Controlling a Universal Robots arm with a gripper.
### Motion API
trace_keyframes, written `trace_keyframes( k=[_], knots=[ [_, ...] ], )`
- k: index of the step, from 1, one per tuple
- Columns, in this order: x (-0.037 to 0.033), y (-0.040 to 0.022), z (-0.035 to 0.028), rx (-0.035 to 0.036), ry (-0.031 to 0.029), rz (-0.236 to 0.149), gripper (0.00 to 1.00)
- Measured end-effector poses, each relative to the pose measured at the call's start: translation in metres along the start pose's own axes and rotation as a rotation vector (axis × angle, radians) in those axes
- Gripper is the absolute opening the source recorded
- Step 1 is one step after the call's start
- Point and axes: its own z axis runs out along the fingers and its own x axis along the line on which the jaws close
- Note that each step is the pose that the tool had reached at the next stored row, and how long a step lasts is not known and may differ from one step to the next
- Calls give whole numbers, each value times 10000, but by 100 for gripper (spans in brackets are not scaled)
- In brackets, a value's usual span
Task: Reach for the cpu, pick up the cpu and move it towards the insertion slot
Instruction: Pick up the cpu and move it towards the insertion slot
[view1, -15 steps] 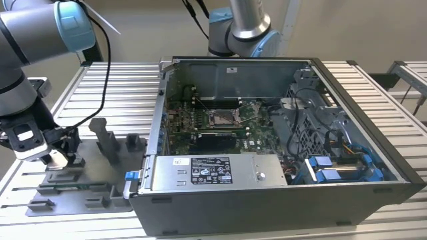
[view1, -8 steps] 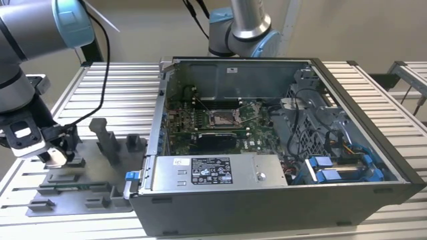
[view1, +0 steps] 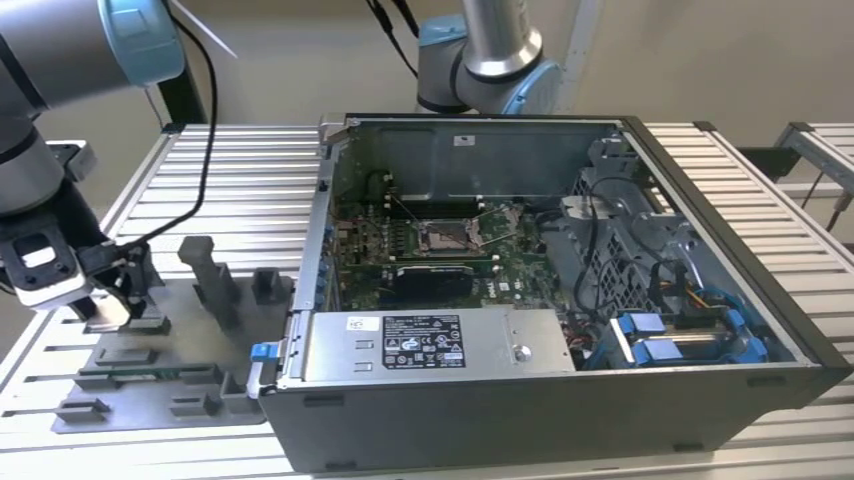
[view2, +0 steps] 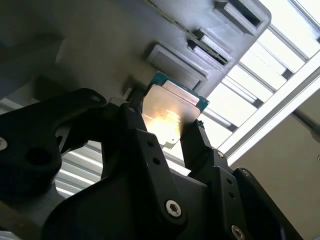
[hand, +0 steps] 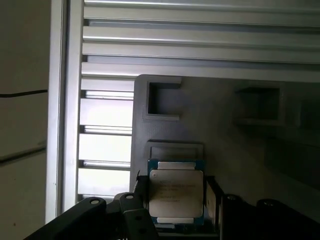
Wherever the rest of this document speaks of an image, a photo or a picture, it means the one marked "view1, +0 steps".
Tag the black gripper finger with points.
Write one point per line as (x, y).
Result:
(137, 270)
(82, 307)

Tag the silver square CPU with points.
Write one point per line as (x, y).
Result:
(110, 315)

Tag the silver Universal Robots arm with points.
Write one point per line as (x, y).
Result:
(61, 50)

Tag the CPU socket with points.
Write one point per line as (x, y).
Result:
(444, 240)

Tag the green RAM stick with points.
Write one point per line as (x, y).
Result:
(141, 374)

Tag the grey plastic parts rack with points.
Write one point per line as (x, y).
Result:
(187, 370)

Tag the blue case latch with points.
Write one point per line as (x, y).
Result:
(262, 351)

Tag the grey power supply unit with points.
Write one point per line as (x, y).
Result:
(334, 350)

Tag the thin metal locking lever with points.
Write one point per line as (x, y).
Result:
(407, 209)

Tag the black graphics card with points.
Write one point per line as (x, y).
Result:
(430, 285)

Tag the black RAM slots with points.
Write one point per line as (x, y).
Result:
(441, 204)

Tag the green motherboard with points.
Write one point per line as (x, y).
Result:
(514, 260)

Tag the open black PC case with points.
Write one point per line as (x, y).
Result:
(468, 425)

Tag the grey metal drive cage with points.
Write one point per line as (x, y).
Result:
(624, 260)

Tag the blue disk carrier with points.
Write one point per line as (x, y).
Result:
(640, 322)
(657, 352)

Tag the aluminium side table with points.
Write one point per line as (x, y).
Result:
(821, 145)

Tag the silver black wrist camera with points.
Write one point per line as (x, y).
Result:
(47, 295)

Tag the black grey wrist bracket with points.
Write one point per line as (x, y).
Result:
(77, 160)

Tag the black upright frame post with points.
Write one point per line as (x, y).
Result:
(183, 100)

